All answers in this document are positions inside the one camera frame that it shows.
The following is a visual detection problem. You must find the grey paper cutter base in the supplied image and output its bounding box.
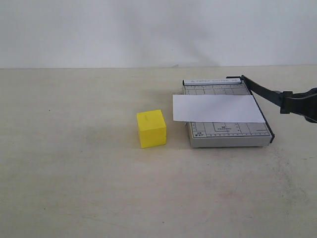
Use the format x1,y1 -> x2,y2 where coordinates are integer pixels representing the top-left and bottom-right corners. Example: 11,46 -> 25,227
183,76 -> 275,148

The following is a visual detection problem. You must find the white paper sheet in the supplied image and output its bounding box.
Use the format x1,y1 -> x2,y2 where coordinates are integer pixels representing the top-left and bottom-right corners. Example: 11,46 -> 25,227
173,95 -> 265,123

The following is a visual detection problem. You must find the yellow foam cube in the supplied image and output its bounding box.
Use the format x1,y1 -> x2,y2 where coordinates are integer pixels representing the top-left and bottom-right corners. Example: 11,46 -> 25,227
137,110 -> 167,148

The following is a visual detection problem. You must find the black cutter blade arm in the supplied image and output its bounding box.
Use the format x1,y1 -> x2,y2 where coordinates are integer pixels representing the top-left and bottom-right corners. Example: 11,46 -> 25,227
227,75 -> 317,123

